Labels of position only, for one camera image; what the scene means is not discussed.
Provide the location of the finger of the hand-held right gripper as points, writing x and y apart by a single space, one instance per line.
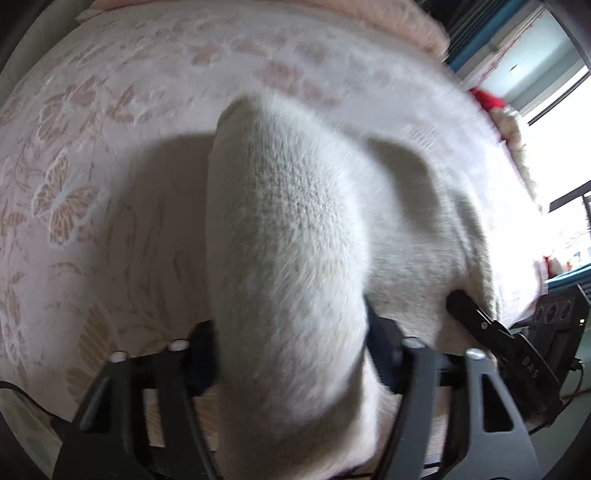
471 316

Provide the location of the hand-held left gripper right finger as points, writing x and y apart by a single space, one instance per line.
385 355

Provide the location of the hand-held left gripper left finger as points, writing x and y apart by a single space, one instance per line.
201 364

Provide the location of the cream knit sweater black hearts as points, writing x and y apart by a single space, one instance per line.
286 230

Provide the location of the crumpled cream blanket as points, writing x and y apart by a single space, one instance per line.
512 138

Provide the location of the window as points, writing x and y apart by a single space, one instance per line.
558 138

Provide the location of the plain red cloth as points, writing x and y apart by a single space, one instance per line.
487 99

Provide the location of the pink floral butterfly bedspread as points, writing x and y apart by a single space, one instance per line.
115 138

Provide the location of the grey blue curtain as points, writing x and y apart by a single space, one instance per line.
466 60

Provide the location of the pink duvet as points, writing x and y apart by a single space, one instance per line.
415 27

